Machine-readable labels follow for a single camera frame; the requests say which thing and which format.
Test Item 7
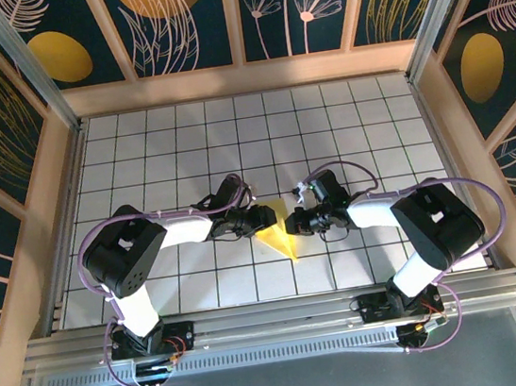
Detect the yellow paper sheet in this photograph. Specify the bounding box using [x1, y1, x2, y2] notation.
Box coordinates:
[250, 195, 302, 267]

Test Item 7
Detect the small connector board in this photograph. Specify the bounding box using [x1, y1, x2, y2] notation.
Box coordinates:
[395, 314, 451, 343]
[132, 352, 188, 381]

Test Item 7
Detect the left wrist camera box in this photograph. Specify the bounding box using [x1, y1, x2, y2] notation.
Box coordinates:
[208, 174, 248, 210]

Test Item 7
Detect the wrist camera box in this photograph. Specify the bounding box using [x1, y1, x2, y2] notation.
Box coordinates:
[208, 174, 248, 210]
[305, 166, 351, 208]

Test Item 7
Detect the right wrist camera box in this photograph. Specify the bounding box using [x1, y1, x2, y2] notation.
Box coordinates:
[305, 166, 351, 208]

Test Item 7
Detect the long aluminium base rail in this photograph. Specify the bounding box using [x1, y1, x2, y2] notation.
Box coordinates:
[23, 267, 516, 375]

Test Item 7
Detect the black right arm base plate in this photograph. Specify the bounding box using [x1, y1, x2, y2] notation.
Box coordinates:
[355, 283, 445, 325]

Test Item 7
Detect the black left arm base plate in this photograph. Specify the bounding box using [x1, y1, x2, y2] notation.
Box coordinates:
[108, 319, 198, 361]

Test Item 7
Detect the slotted grey cable duct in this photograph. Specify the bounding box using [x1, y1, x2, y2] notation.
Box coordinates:
[43, 329, 403, 386]

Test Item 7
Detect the aluminium side rail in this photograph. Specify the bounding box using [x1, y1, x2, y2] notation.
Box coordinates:
[16, 123, 113, 336]
[407, 68, 505, 278]

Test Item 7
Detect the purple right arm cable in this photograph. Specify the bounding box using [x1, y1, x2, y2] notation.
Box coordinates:
[299, 140, 516, 366]

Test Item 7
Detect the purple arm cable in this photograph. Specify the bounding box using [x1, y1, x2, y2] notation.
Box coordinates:
[299, 140, 516, 366]
[69, 170, 283, 386]

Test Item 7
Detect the white flowers wall panel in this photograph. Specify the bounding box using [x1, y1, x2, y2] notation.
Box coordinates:
[238, 0, 371, 64]

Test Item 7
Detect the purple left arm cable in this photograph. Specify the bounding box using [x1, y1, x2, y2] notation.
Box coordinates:
[69, 170, 283, 386]

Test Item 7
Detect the orange circle leaves wall panel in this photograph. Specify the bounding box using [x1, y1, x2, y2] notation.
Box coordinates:
[97, 0, 236, 84]

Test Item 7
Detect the aluminium corner post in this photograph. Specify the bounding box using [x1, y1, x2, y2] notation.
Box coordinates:
[0, 0, 85, 143]
[395, 0, 493, 84]

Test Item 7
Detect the orange oval leaf wall panel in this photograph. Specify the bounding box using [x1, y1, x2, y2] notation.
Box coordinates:
[4, 0, 126, 96]

